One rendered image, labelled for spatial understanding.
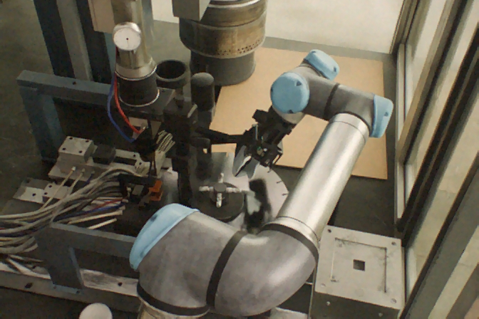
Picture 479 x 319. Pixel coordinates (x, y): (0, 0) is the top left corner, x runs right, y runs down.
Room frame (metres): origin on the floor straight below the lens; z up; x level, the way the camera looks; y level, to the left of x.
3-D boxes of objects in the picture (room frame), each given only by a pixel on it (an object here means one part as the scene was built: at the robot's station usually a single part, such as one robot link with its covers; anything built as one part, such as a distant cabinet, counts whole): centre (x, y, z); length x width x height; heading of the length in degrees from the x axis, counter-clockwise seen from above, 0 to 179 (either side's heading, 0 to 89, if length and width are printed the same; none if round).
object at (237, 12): (1.59, 0.10, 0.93); 0.31 x 0.31 x 0.36
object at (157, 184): (0.83, 0.25, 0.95); 0.10 x 0.03 x 0.07; 80
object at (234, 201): (0.80, 0.05, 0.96); 0.11 x 0.11 x 0.03
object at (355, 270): (0.68, -0.27, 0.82); 0.18 x 0.18 x 0.15; 80
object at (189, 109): (0.78, 0.13, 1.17); 0.06 x 0.05 x 0.20; 71
